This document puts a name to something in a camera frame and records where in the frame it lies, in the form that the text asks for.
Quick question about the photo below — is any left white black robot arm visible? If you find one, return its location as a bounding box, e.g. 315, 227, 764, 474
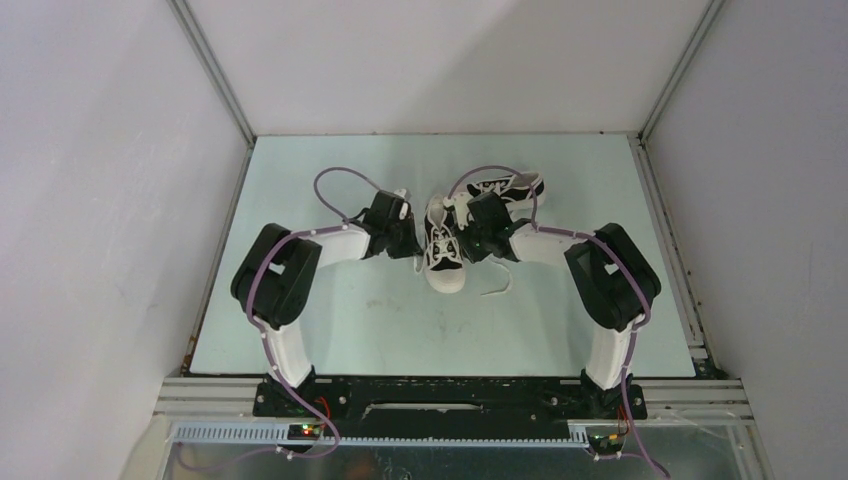
230, 190, 423, 417

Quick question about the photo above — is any purple cable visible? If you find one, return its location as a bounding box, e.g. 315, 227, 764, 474
245, 166, 382, 462
447, 165, 670, 480

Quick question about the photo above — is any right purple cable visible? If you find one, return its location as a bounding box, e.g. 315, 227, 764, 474
447, 165, 670, 480

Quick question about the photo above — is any grey slotted cable duct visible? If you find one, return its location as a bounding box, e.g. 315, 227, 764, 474
170, 421, 589, 448

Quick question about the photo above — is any controller board with leds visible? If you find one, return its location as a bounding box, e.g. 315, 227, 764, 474
588, 434, 624, 457
287, 424, 323, 442

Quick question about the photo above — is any black white sneaker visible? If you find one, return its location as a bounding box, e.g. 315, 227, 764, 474
459, 172, 546, 212
414, 195, 466, 294

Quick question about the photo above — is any aluminium front frame rail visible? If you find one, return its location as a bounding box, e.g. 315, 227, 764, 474
154, 376, 753, 422

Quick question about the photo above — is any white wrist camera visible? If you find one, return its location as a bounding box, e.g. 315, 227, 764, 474
443, 192, 473, 231
393, 188, 411, 220

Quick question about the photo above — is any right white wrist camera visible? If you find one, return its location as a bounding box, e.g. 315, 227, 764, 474
443, 192, 473, 231

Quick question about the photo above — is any right controller board with LEDs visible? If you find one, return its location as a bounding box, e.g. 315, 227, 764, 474
588, 434, 624, 457

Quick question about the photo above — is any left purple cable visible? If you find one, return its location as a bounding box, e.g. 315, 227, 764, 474
245, 166, 382, 462

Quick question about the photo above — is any left controller board with LEDs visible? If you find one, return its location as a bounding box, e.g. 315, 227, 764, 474
287, 424, 323, 442

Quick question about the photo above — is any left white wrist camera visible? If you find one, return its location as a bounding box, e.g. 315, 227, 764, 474
393, 188, 411, 220

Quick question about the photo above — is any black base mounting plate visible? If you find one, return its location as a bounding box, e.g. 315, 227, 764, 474
253, 376, 648, 439

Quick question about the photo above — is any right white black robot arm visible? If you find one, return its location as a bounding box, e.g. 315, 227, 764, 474
447, 192, 662, 418

